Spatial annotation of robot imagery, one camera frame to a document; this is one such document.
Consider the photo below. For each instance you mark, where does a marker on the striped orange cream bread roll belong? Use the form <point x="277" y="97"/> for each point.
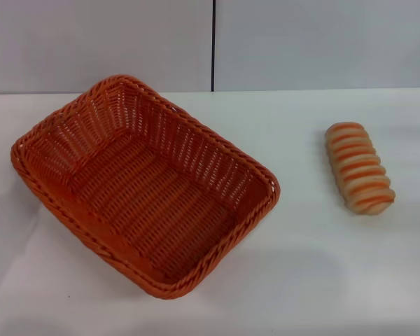
<point x="358" y="168"/>

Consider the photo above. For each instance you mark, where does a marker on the orange woven plastic basket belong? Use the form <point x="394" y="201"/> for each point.
<point x="150" y="210"/>

